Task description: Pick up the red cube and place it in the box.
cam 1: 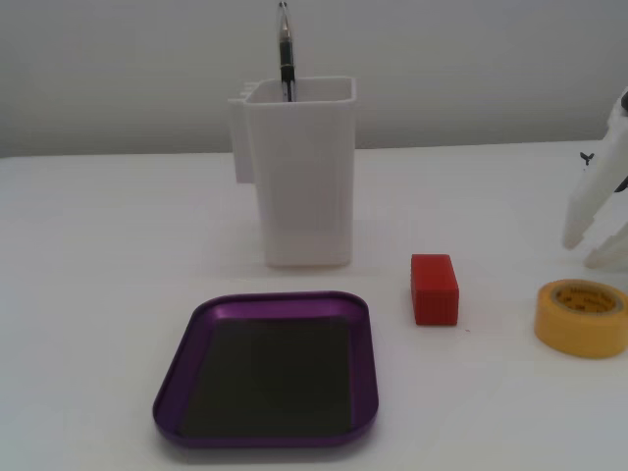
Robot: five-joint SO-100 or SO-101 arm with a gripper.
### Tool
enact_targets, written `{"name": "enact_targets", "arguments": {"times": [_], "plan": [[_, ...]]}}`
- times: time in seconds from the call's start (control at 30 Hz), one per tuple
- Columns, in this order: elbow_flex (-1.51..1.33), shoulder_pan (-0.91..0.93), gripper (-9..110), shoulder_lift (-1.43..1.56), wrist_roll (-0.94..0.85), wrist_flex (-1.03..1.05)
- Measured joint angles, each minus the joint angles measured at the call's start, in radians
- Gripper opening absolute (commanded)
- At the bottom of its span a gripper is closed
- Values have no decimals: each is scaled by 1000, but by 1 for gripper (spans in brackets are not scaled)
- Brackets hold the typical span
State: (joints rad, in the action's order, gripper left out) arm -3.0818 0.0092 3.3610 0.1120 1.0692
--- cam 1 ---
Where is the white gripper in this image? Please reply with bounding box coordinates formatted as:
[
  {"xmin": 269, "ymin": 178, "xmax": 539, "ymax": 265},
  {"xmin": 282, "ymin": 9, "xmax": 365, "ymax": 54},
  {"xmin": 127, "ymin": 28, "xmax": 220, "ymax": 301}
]
[{"xmin": 561, "ymin": 86, "xmax": 628, "ymax": 272}]

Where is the red cube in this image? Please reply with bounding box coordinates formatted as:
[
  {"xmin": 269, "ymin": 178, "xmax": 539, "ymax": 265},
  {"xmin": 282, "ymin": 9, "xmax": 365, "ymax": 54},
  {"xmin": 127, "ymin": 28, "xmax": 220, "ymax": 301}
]
[{"xmin": 409, "ymin": 253, "xmax": 460, "ymax": 326}]

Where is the yellow tape roll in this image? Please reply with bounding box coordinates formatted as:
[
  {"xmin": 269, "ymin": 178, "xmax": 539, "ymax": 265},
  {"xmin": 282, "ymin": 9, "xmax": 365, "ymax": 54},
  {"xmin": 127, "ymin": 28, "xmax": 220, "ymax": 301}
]
[{"xmin": 533, "ymin": 278, "xmax": 628, "ymax": 360}]

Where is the white plastic pen holder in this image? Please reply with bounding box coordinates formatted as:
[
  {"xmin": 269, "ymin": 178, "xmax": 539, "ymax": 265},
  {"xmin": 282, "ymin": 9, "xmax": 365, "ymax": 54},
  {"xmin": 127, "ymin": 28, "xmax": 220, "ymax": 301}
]
[{"xmin": 228, "ymin": 76, "xmax": 357, "ymax": 269}]

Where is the black pen with clip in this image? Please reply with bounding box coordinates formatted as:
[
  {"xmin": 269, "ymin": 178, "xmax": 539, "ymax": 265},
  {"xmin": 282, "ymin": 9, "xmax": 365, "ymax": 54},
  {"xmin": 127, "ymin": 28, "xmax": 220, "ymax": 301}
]
[{"xmin": 275, "ymin": 1, "xmax": 297, "ymax": 103}]

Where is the purple metal tray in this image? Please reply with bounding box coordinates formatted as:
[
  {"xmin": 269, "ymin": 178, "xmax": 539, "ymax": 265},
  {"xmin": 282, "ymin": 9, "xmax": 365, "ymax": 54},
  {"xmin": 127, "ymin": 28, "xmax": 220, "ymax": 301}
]
[{"xmin": 152, "ymin": 290, "xmax": 380, "ymax": 448}]

